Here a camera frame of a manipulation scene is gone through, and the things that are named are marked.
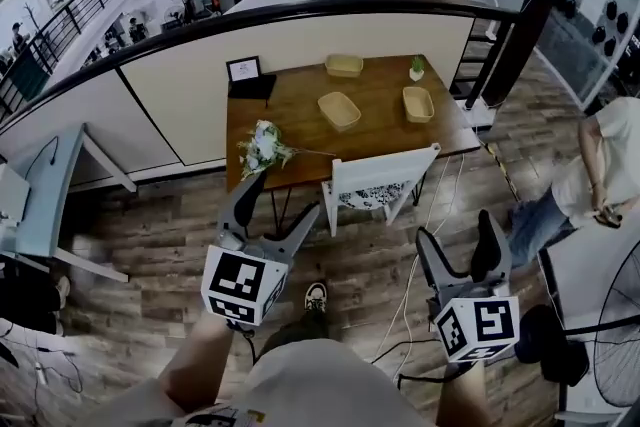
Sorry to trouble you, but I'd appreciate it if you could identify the black curved handrail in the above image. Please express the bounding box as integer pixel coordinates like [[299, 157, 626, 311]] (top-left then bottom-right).
[[0, 0, 524, 131]]

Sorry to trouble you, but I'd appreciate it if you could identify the white chair patterned cushion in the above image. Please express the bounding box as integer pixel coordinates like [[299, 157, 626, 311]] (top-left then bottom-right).
[[320, 142, 443, 238]]

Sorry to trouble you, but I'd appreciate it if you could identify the black round stool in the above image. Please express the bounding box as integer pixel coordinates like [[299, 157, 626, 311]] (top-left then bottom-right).
[[513, 303, 591, 387]]

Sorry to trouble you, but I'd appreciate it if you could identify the black floor cable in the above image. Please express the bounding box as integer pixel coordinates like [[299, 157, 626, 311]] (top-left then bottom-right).
[[370, 338, 454, 386]]

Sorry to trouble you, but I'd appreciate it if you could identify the person's light shirt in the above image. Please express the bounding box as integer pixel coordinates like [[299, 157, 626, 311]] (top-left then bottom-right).
[[69, 338, 439, 427]]

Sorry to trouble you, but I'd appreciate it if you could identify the person's dark trouser leg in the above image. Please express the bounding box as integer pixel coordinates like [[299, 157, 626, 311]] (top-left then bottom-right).
[[258, 309, 332, 359]]

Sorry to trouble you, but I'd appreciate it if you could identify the person's left forearm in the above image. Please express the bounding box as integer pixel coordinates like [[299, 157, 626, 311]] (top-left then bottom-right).
[[158, 313, 236, 412]]

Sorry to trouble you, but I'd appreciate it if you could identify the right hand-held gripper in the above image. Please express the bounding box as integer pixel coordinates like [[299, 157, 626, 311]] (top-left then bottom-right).
[[414, 208, 522, 364]]

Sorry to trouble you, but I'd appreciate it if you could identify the black picture frame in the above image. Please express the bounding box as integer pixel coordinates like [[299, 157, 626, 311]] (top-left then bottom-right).
[[225, 55, 263, 84]]

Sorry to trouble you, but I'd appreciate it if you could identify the black standing fan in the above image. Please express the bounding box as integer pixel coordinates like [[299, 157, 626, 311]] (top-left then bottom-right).
[[559, 238, 640, 427]]

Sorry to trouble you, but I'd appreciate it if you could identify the wooden table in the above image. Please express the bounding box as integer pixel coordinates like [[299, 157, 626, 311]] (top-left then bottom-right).
[[225, 53, 482, 236]]

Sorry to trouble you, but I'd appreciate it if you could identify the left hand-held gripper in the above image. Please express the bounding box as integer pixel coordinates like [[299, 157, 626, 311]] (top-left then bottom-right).
[[201, 171, 322, 328]]

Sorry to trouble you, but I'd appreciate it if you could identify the person's right forearm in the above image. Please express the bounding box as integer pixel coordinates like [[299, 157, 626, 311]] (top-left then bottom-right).
[[436, 358, 495, 427]]

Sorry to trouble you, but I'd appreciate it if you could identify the white flower bouquet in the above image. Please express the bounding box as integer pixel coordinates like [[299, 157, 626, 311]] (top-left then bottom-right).
[[236, 119, 337, 182]]

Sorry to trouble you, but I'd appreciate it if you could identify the person's sneaker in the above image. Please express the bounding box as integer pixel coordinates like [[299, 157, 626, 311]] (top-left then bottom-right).
[[303, 281, 330, 315]]

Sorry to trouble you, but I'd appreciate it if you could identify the small beige container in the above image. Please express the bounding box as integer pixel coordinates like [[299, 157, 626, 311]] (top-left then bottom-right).
[[401, 85, 436, 125], [316, 90, 363, 133], [324, 53, 365, 79]]

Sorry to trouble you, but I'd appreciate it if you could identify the white floor cable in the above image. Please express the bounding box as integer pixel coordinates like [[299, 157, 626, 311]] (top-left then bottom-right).
[[384, 153, 467, 384]]

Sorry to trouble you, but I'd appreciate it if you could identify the white desk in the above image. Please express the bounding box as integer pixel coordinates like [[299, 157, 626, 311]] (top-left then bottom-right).
[[0, 121, 139, 285]]

